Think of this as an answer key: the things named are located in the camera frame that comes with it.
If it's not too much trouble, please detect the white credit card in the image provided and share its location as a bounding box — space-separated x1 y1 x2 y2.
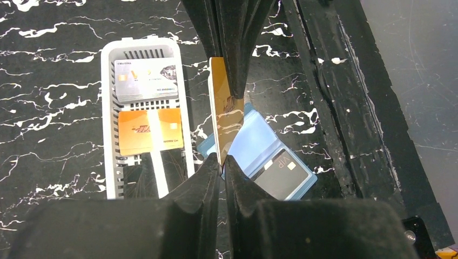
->
114 58 178 104

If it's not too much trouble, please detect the blue leather card holder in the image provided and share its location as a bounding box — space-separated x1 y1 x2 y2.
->
197 104 317 201

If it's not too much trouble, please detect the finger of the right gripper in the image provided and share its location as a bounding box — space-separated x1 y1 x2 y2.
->
216 1 275 99
181 0 222 58

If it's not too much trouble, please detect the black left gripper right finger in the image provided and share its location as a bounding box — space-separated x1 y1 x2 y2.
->
224 156 417 258

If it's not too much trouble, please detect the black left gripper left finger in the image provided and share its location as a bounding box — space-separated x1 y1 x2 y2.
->
7 153 220 258

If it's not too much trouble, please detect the black VIP card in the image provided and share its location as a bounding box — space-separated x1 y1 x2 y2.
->
252 149 310 200

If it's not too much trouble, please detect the orange credit card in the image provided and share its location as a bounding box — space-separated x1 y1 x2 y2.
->
208 57 244 165

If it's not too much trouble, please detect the white plastic basket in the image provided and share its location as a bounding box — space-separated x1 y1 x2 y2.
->
101 37 195 199

